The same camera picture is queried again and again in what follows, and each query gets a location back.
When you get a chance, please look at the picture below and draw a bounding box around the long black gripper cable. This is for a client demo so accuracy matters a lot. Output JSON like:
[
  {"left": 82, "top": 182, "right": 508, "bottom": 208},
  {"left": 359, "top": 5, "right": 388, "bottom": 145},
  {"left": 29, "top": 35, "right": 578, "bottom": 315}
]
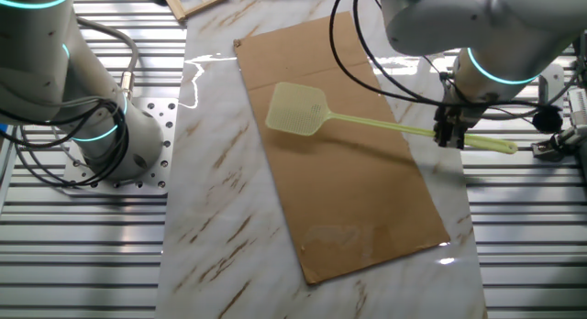
[
  {"left": 327, "top": 0, "right": 564, "bottom": 111},
  {"left": 352, "top": 0, "right": 449, "bottom": 108}
]

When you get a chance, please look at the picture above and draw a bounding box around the small wooden frame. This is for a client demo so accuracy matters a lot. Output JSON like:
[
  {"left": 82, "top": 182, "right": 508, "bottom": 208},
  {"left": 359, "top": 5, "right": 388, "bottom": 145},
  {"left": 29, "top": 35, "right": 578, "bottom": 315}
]
[{"left": 158, "top": 0, "right": 233, "bottom": 23}]

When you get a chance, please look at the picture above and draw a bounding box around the grey metal clamp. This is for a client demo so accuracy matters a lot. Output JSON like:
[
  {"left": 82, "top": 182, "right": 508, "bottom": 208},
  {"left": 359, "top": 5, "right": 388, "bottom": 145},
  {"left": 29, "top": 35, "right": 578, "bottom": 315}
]
[{"left": 530, "top": 126, "right": 587, "bottom": 163}]

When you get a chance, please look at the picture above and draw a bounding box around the black cable bundle at base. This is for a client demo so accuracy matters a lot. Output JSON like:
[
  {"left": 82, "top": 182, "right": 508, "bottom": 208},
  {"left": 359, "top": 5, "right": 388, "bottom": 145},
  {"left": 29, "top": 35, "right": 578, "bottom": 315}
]
[{"left": 0, "top": 100, "right": 131, "bottom": 190}]

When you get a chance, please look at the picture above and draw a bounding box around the black round cable lump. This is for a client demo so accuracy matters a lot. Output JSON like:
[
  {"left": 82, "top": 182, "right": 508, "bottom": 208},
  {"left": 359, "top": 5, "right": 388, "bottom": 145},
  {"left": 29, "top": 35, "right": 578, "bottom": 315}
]
[{"left": 531, "top": 104, "right": 565, "bottom": 135}]

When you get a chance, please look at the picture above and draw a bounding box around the white ribbed part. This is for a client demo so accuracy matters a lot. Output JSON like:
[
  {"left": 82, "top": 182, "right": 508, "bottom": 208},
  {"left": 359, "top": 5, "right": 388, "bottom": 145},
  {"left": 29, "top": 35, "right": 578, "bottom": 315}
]
[{"left": 567, "top": 86, "right": 587, "bottom": 128}]

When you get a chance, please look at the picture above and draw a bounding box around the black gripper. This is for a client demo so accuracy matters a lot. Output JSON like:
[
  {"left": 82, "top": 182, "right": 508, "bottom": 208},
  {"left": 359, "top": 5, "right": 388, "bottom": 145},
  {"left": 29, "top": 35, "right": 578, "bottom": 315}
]
[{"left": 432, "top": 85, "right": 488, "bottom": 151}]

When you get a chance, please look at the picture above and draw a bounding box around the brown cardboard sheet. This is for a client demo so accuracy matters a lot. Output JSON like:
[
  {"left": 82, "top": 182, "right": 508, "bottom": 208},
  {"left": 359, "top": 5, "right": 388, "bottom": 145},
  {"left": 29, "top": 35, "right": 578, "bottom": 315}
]
[{"left": 232, "top": 10, "right": 452, "bottom": 286}]

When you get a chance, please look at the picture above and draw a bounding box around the grey metal upright bracket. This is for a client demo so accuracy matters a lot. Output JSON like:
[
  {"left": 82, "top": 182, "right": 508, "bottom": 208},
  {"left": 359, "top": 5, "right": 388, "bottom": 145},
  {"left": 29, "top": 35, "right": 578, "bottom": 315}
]
[{"left": 538, "top": 63, "right": 567, "bottom": 107}]

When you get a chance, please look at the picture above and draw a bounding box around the aluminium mounting plate with holes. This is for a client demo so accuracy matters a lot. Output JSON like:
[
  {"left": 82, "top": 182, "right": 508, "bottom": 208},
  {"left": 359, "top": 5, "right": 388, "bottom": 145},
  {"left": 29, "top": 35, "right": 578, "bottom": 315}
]
[{"left": 61, "top": 97, "right": 180, "bottom": 197}]

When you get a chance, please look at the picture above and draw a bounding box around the thick grey cable metal plug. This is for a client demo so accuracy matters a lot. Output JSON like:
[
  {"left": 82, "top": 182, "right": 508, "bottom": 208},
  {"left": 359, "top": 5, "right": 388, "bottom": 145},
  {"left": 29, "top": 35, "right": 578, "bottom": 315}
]
[{"left": 75, "top": 16, "right": 140, "bottom": 101}]

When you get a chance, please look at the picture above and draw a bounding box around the pale green plastic flyswatter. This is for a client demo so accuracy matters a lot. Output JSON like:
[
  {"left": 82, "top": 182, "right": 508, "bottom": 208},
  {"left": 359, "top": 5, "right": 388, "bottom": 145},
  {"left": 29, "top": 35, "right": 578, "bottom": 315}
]
[{"left": 264, "top": 81, "right": 520, "bottom": 156}]

